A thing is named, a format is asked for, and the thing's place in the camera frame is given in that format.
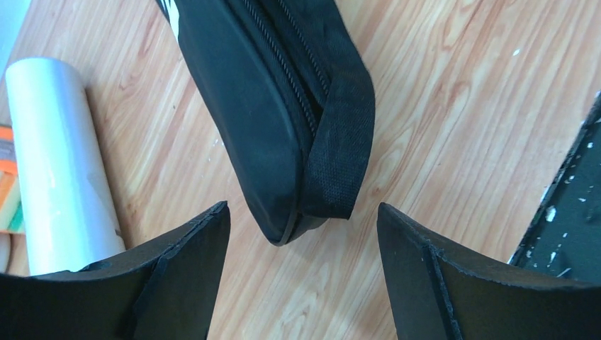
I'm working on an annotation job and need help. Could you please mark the packaged colourful sponges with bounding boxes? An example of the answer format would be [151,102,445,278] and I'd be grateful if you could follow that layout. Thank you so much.
[1,125,25,234]

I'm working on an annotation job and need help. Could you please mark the white shuttlecock tube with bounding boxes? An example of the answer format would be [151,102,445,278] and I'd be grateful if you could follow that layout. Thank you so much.
[5,57,125,276]

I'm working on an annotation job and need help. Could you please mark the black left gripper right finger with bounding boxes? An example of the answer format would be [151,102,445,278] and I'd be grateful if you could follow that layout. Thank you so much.
[377,203,600,339]

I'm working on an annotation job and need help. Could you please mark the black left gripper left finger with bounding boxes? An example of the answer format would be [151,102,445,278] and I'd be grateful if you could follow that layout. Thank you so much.
[1,201,230,339]

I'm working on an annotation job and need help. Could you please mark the black racket bag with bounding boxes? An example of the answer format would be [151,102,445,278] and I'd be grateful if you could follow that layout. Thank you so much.
[157,1,375,246]

